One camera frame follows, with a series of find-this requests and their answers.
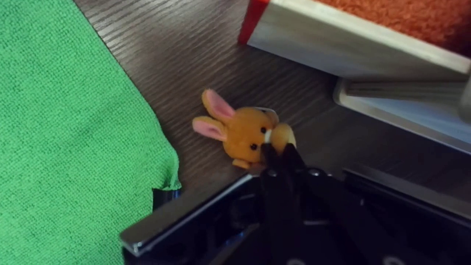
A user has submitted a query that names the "orange plush bunny toy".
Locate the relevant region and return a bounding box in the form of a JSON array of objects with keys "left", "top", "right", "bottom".
[{"left": 190, "top": 87, "right": 299, "bottom": 173}]

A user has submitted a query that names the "red front wooden drawer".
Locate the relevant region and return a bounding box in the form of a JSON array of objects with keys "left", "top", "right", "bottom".
[{"left": 237, "top": 0, "right": 471, "bottom": 82}]

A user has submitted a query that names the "green microfiber cloth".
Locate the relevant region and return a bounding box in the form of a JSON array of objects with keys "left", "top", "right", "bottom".
[{"left": 0, "top": 0, "right": 182, "bottom": 265}]

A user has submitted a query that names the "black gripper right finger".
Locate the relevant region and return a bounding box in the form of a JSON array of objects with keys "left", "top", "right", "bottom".
[{"left": 281, "top": 143, "right": 318, "bottom": 265}]

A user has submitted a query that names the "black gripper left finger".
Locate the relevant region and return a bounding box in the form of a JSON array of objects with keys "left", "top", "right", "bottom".
[{"left": 257, "top": 143, "right": 288, "bottom": 265}]

